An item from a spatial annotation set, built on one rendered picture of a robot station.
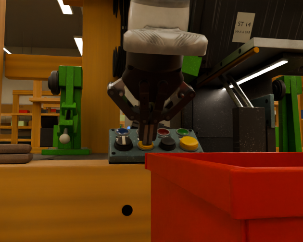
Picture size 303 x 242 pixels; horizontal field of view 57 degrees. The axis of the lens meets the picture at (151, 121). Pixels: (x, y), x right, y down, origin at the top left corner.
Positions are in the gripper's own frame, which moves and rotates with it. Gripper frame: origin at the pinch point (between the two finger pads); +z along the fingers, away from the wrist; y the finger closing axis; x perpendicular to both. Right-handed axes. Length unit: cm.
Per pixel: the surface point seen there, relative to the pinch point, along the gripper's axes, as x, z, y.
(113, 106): -56, 24, 4
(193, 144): 1.1, 1.6, -7.3
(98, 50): -68, 7, 9
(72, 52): -1051, 306, 136
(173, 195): 21.4, -8.0, 1.3
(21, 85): -982, 421, 319
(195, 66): -29.2, -0.9, -15.7
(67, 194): 5.8, 6.9, 11.6
